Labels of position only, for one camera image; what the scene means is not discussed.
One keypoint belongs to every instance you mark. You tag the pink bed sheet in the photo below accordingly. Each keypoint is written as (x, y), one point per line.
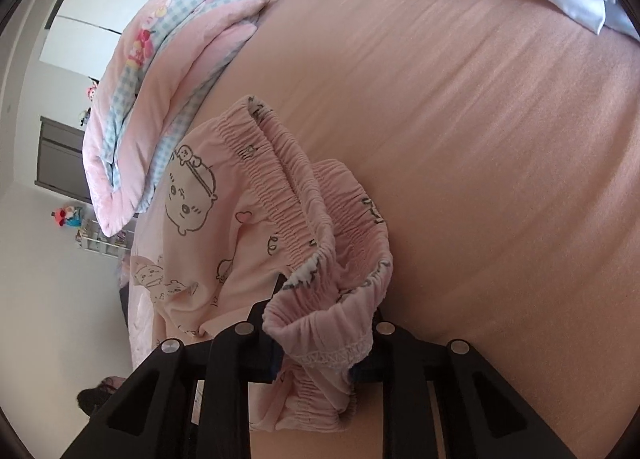
(475, 164)

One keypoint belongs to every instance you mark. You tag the grey door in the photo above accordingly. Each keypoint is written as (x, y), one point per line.
(60, 159)

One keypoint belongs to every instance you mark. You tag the pink checked quilt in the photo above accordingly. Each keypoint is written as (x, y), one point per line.
(165, 69)

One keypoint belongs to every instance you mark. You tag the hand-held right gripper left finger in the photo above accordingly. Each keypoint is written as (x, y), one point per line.
(250, 339)

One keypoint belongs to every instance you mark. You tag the red and blue plush toy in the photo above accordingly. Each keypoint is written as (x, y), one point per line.
(67, 217)

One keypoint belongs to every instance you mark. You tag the dark fuzzy object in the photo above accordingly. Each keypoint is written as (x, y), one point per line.
(97, 396)

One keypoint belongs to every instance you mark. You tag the pink printed pajama top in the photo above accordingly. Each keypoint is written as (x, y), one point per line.
(160, 284)

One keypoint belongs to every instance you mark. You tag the small red doll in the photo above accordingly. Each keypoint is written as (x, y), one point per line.
(91, 90)

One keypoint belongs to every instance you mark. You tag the pink printed pajama pants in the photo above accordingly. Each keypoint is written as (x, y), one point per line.
(280, 199)

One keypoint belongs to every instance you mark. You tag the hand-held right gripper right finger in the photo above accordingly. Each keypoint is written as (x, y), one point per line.
(395, 359)

